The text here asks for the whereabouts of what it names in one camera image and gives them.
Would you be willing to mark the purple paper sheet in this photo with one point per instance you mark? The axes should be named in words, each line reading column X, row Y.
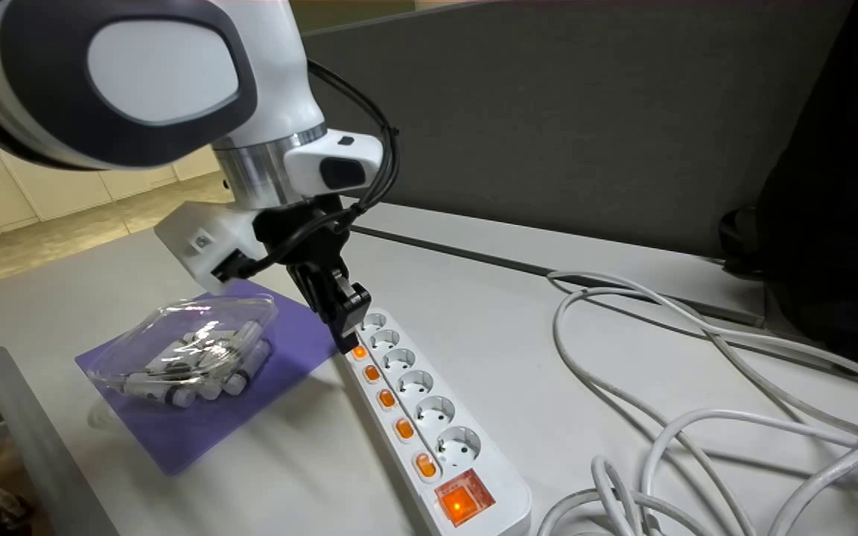
column 175, row 438

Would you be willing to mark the grey partition panel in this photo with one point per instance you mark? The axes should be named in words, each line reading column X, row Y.
column 639, row 121

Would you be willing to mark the white cylinder with black band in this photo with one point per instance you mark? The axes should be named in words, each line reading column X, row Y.
column 184, row 395
column 247, row 369

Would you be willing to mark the clear plastic container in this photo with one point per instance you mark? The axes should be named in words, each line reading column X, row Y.
column 178, row 344

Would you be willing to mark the white multi-socket power strip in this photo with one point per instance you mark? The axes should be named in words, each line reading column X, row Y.
column 449, row 471

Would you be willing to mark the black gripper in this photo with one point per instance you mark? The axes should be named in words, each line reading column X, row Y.
column 306, row 241

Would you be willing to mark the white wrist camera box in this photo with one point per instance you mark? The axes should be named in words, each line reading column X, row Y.
column 208, row 235

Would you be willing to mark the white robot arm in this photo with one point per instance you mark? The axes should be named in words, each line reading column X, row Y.
column 126, row 83

